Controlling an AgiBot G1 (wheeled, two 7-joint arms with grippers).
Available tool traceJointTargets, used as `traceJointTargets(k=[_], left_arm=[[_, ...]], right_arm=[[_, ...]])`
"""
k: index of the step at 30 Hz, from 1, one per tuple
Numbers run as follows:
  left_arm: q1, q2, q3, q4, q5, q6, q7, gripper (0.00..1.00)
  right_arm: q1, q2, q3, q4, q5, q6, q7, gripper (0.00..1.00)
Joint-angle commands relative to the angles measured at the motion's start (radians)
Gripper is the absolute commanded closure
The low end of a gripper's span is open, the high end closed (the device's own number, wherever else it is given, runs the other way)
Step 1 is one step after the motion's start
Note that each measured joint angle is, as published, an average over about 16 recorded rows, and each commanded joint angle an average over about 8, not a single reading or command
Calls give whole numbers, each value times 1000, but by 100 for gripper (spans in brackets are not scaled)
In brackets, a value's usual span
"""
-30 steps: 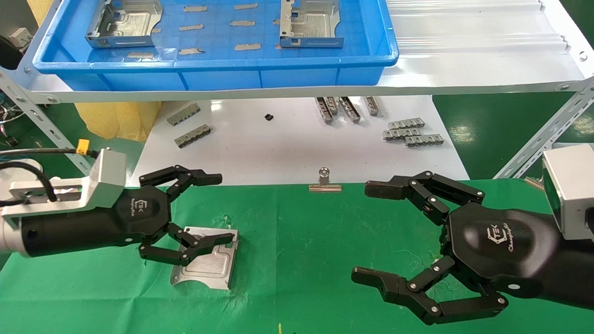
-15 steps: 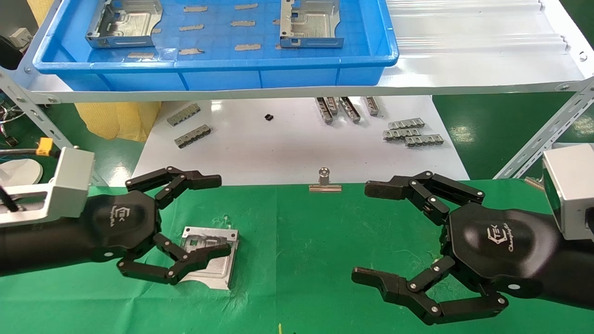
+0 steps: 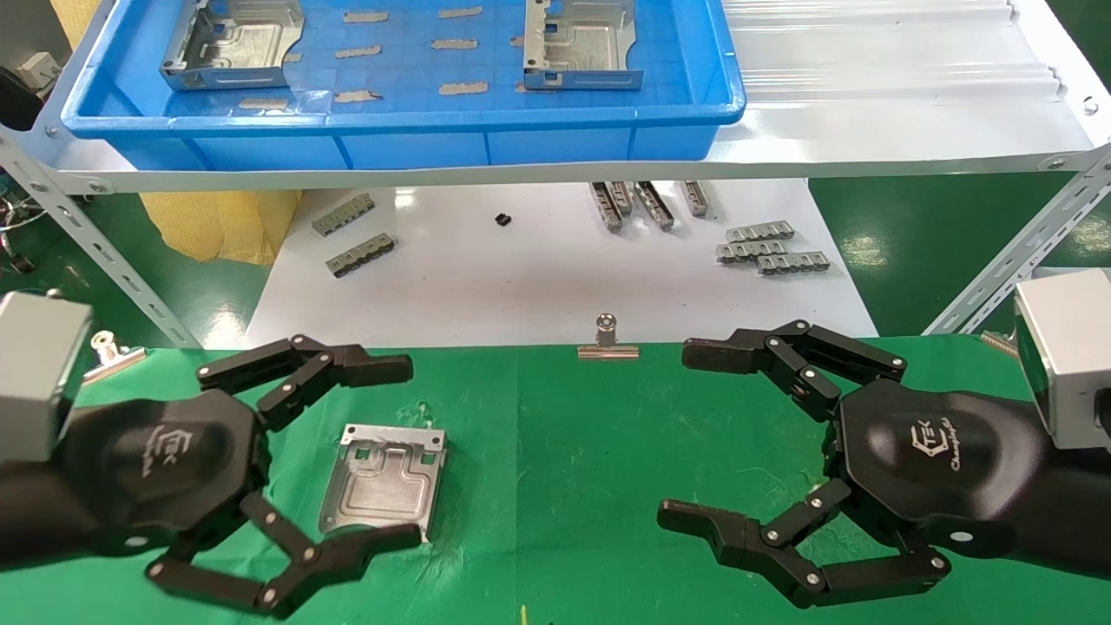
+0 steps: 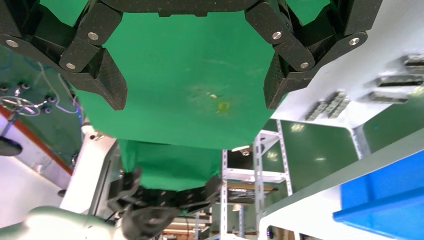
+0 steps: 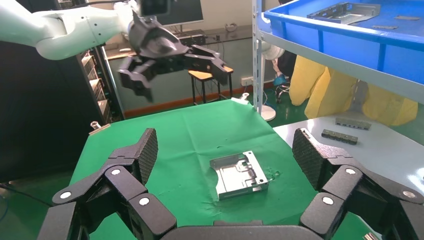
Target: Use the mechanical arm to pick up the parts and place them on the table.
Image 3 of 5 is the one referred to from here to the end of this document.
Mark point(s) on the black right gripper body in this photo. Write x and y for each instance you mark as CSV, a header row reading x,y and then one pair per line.
x,y
937,460

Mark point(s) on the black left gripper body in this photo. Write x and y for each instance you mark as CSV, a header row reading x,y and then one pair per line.
x,y
165,469

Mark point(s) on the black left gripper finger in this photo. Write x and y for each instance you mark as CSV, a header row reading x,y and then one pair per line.
x,y
347,555
373,368

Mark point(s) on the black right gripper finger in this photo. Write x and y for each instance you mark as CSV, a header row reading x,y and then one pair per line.
x,y
720,354
868,577

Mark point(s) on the stamped metal bracket part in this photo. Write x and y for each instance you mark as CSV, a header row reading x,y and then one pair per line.
x,y
382,486
234,43
586,39

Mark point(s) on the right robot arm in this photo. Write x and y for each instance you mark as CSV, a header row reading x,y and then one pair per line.
x,y
1076,512

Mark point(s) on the white board panel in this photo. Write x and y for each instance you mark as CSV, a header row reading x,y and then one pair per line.
x,y
538,286

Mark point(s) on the green table cloth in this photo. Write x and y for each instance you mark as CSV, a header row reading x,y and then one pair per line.
x,y
555,451

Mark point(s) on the yellow mesh bag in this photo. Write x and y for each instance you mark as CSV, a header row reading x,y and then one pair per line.
x,y
217,226

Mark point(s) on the perforated angle-iron shelf leg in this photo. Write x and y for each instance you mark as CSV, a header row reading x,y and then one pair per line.
x,y
1015,252
113,260

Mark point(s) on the blue plastic tray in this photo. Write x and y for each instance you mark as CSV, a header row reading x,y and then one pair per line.
x,y
555,130

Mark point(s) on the grey tape strip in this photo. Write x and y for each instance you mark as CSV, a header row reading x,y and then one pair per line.
x,y
263,103
358,52
460,12
454,43
463,88
364,16

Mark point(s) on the white metal shelf board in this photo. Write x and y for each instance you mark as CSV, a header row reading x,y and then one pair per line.
x,y
868,104

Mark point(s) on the black round object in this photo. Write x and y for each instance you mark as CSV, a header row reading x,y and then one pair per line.
x,y
16,100

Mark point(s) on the small grey box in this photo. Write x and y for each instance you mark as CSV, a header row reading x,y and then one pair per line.
x,y
38,71

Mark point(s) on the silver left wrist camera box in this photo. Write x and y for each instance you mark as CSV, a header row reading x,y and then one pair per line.
x,y
35,373

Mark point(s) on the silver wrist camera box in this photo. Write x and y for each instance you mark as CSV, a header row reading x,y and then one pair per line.
x,y
35,373
1076,347

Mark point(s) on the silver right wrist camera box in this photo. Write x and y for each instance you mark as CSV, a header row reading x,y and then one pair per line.
x,y
1076,347

